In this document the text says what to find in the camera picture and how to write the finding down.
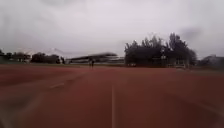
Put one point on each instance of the grandstand building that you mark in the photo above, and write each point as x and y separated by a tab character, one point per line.
96	58

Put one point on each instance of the group of trees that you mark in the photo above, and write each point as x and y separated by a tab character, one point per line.
156	51

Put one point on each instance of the row of low trees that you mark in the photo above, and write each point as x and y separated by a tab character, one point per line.
43	58

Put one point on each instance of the red running track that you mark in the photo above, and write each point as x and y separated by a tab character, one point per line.
140	96

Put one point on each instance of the person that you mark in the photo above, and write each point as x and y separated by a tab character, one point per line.
92	63

